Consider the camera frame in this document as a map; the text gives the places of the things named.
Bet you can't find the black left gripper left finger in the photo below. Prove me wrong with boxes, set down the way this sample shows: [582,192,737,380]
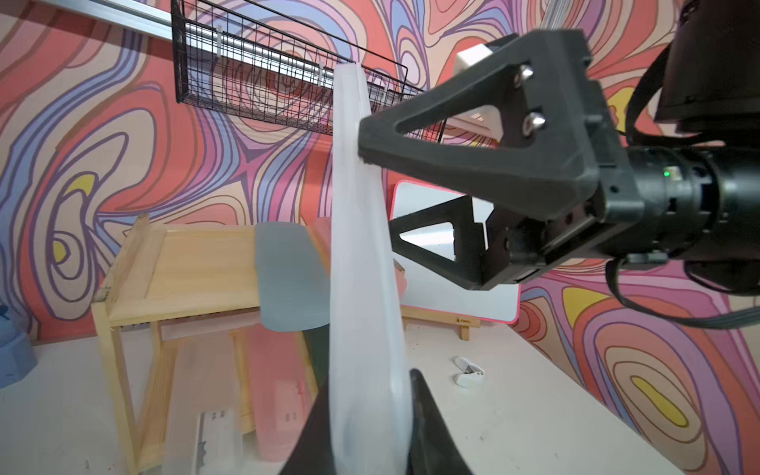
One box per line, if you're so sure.
[279,385,336,475]

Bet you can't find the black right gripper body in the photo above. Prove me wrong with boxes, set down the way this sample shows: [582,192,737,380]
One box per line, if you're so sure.
[480,30,710,289]

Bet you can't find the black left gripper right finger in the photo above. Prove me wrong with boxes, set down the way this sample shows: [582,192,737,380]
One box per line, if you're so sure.
[407,368,472,475]

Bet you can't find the clear pencil case with label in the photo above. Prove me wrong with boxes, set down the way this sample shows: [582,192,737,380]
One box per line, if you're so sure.
[329,63,413,474]

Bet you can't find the teal pencil case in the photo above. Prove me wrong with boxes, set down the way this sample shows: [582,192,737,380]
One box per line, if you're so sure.
[255,222,330,333]

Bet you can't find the dark green pencil case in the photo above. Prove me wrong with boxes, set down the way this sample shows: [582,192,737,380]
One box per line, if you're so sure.
[304,325,330,388]

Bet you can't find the clear frosted pencil case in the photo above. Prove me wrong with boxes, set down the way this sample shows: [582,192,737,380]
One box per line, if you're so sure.
[162,334,243,474]

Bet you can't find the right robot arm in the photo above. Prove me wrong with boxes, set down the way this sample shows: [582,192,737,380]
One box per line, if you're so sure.
[358,1,759,297]

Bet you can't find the wooden shelf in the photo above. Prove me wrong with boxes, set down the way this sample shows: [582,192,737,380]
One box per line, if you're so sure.
[90,213,334,475]

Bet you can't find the wooden board easel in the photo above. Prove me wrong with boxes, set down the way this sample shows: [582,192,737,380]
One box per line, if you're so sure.
[401,306,481,340]

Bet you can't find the white clip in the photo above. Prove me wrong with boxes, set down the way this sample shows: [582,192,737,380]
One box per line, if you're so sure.
[454,356,485,388]

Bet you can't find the blue giraffe pen holder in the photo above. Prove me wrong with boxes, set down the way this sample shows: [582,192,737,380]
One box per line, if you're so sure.
[0,305,38,389]

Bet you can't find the black wire basket back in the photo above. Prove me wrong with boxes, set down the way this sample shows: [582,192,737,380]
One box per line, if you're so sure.
[169,1,423,135]

